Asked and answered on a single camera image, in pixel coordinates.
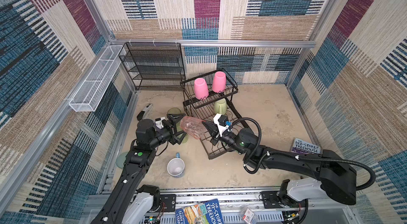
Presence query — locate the black two-tier dish rack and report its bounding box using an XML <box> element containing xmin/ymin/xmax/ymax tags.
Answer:
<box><xmin>180</xmin><ymin>69</ymin><xmax>255</xmax><ymax>160</ymax></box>

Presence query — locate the grey black stapler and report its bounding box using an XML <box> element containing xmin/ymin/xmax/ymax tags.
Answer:
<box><xmin>137</xmin><ymin>103</ymin><xmax>153</xmax><ymax>121</ymax></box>

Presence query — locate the white wire mesh basket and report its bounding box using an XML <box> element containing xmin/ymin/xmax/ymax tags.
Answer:
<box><xmin>69</xmin><ymin>46</ymin><xmax>124</xmax><ymax>112</ymax></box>

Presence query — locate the white blue-handled mug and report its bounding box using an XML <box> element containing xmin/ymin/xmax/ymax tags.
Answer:
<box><xmin>167</xmin><ymin>153</ymin><xmax>185</xmax><ymax>178</ymax></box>

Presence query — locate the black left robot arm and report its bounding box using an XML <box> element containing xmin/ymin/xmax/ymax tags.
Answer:
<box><xmin>91</xmin><ymin>113</ymin><xmax>186</xmax><ymax>224</ymax></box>

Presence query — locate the teal cup behind arm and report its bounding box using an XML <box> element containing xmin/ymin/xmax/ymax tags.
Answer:
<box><xmin>116</xmin><ymin>152</ymin><xmax>128</xmax><ymax>169</ymax></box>

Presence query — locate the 91-storey treehouse book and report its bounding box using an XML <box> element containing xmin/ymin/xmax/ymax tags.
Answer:
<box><xmin>176</xmin><ymin>199</ymin><xmax>224</xmax><ymax>224</ymax></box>

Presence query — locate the light green ceramic mug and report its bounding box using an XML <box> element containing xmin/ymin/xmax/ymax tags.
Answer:
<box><xmin>214</xmin><ymin>99</ymin><xmax>227</xmax><ymax>115</ymax></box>

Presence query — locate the black corrugated cable conduit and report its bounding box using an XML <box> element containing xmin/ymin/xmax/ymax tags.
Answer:
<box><xmin>228</xmin><ymin>117</ymin><xmax>376</xmax><ymax>191</ymax></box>

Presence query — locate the pink plastic cup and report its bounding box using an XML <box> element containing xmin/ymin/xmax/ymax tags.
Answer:
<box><xmin>212</xmin><ymin>71</ymin><xmax>226</xmax><ymax>93</ymax></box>
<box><xmin>194</xmin><ymin>78</ymin><xmax>209</xmax><ymax>100</ymax></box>

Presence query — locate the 143-storey treehouse book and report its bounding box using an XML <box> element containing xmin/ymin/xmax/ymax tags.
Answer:
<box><xmin>291</xmin><ymin>138</ymin><xmax>321</xmax><ymax>154</ymax></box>

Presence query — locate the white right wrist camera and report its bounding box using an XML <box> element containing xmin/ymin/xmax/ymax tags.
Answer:
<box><xmin>214</xmin><ymin>113</ymin><xmax>232</xmax><ymax>138</ymax></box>

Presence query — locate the green glass cup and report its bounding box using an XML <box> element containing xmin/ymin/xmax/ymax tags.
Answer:
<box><xmin>177</xmin><ymin>131</ymin><xmax>189</xmax><ymax>144</ymax></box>
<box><xmin>167</xmin><ymin>107</ymin><xmax>182</xmax><ymax>117</ymax></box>

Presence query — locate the pink translucent glass cup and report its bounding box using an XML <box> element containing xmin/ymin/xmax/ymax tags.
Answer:
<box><xmin>180</xmin><ymin>116</ymin><xmax>207</xmax><ymax>140</ymax></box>

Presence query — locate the black mesh shelf unit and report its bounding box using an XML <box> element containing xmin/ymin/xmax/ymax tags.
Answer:
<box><xmin>119</xmin><ymin>42</ymin><xmax>185</xmax><ymax>91</ymax></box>

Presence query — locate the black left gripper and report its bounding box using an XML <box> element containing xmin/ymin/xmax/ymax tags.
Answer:
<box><xmin>148</xmin><ymin>114</ymin><xmax>188</xmax><ymax>151</ymax></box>

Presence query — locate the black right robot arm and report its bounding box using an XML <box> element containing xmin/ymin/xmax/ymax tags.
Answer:
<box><xmin>202</xmin><ymin>121</ymin><xmax>357</xmax><ymax>206</ymax></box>

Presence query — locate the small clear plastic box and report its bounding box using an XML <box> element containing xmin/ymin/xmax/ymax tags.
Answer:
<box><xmin>240</xmin><ymin>206</ymin><xmax>258</xmax><ymax>224</ymax></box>

